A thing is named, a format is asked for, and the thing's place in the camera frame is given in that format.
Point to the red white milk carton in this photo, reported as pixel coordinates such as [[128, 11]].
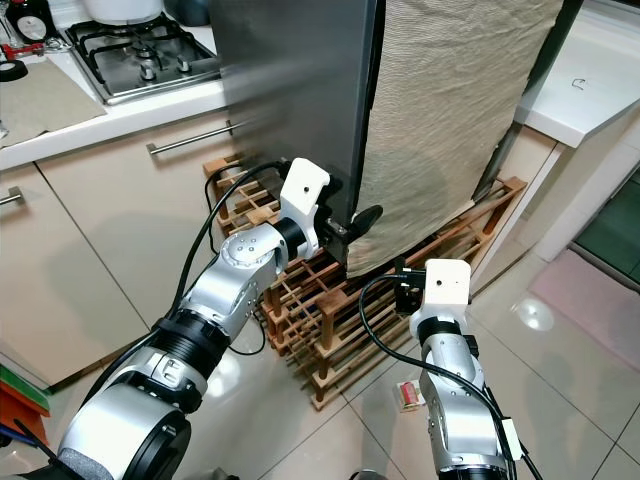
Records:
[[408, 396]]

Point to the grey steel fridge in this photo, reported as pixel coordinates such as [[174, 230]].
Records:
[[290, 90]]

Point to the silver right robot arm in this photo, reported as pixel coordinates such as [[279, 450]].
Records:
[[460, 400]]

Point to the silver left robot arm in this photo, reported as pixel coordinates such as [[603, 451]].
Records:
[[240, 280]]

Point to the beige cloth over fridge door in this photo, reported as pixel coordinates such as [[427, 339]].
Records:
[[450, 130]]

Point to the wooden wine rack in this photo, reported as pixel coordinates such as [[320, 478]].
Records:
[[325, 320]]

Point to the pink floor mat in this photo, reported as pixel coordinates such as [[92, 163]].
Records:
[[590, 295]]

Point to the green glass door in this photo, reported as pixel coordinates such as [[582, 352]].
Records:
[[610, 230]]

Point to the green plastic board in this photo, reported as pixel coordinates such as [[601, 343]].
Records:
[[25, 388]]

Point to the steel gas stove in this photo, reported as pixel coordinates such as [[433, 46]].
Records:
[[145, 60]]

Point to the dark blue pot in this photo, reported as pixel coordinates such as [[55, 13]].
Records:
[[188, 10]]

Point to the orange plastic board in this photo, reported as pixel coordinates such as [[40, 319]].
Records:
[[20, 415]]

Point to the white side cabinet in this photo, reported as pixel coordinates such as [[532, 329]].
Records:
[[590, 110]]

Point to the beige kitchen base cabinet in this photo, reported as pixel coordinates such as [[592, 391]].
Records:
[[80, 270]]

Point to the white cooking pot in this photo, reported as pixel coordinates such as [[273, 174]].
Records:
[[123, 10]]

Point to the black tape roll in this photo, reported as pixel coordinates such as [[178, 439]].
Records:
[[22, 72]]

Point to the beige counter cloth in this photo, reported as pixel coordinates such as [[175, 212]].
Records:
[[55, 105]]

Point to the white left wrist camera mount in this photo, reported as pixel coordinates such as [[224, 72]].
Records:
[[303, 195]]

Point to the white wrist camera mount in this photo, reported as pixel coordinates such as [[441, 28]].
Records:
[[303, 195], [448, 285]]

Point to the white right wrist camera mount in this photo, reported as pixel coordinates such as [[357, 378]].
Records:
[[448, 285]]

